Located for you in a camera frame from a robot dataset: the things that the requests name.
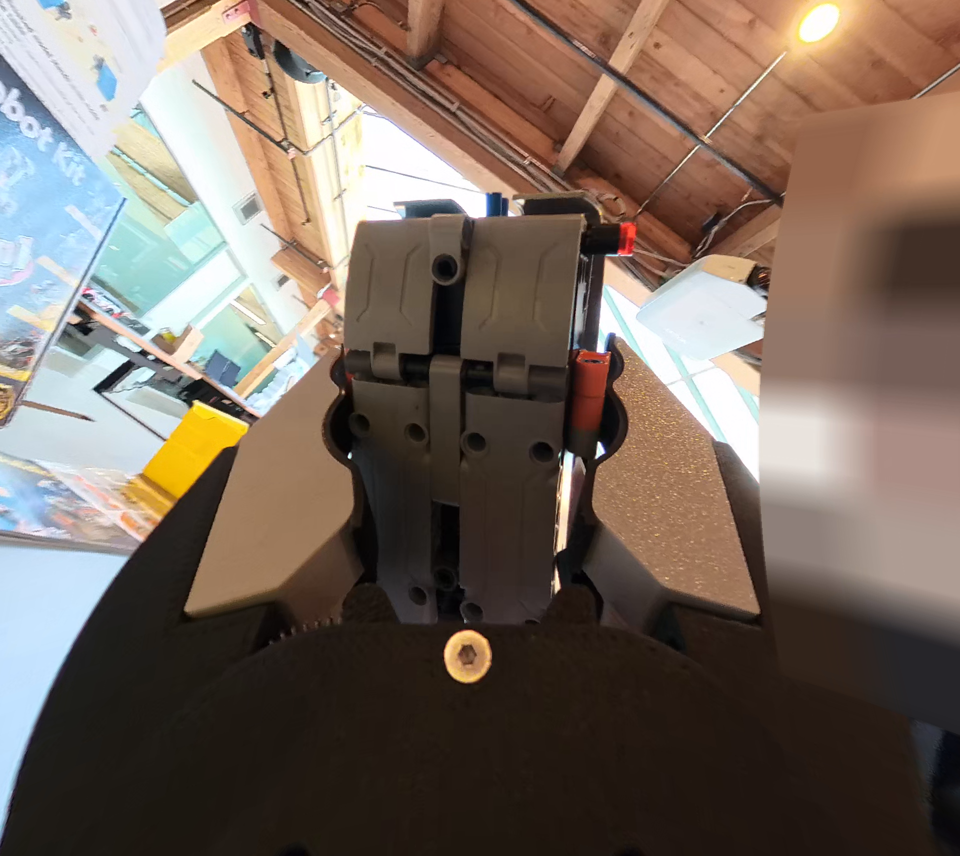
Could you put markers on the white ceiling device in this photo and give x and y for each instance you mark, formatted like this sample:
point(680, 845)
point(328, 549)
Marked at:
point(701, 305)

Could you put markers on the grey desk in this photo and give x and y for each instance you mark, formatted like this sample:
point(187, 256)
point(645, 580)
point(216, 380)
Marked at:
point(45, 646)

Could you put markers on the round ceiling lamp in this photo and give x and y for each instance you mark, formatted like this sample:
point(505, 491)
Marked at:
point(817, 22)

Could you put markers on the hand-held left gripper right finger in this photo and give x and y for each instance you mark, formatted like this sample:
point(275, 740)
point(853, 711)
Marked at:
point(660, 496)

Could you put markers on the black ceiling pipe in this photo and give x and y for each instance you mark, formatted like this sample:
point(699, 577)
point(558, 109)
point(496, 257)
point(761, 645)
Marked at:
point(570, 41)

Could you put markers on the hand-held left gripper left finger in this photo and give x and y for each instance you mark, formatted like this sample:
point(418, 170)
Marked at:
point(277, 518)

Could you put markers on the dark printed box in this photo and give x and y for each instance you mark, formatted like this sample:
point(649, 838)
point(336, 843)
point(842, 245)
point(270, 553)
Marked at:
point(45, 233)

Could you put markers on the small blue printed manual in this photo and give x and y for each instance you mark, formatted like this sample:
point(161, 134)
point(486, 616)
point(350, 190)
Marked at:
point(75, 503)

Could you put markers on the black ceiling fixture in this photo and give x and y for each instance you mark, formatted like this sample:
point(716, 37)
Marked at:
point(296, 61)

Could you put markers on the yellow plastic bin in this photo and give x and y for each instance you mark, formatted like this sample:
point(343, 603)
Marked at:
point(195, 451)

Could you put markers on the grey building block vehicle model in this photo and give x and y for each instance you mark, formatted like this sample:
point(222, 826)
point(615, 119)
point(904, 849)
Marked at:
point(510, 286)

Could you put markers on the white printed box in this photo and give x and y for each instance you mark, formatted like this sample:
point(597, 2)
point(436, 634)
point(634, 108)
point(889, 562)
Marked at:
point(75, 8)

